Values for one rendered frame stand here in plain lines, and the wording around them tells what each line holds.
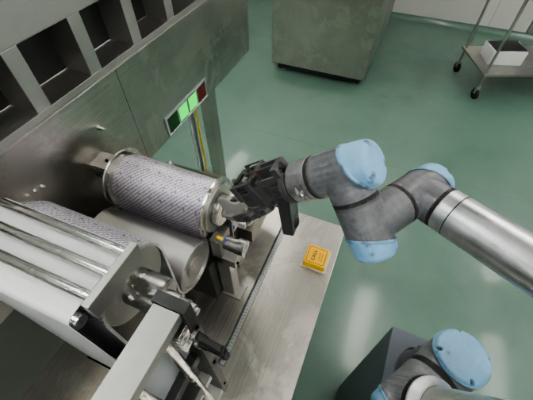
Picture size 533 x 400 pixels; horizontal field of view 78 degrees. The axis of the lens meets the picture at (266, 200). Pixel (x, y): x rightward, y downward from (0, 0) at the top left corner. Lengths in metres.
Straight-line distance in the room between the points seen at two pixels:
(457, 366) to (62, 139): 0.94
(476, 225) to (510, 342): 1.78
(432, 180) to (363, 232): 0.16
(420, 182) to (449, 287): 1.73
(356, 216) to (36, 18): 0.65
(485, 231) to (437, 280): 1.73
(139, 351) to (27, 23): 0.59
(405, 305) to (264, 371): 1.32
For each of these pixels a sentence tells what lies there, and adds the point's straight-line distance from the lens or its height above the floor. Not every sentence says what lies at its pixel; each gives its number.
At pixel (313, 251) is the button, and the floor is 0.92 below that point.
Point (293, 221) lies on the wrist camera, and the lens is 0.66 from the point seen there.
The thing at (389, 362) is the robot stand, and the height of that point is 0.90.
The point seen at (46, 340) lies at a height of 0.97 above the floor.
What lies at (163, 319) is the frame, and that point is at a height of 1.44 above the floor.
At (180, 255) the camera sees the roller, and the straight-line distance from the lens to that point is 0.73.
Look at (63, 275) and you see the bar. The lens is 0.54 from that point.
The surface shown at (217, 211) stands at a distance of 0.73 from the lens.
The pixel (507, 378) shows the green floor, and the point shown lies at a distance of 2.24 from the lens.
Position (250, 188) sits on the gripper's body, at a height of 1.40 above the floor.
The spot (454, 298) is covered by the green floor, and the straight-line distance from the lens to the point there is 2.28.
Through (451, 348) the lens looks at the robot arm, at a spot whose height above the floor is 1.13.
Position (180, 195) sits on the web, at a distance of 0.74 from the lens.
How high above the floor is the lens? 1.85
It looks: 51 degrees down
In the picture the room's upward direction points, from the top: straight up
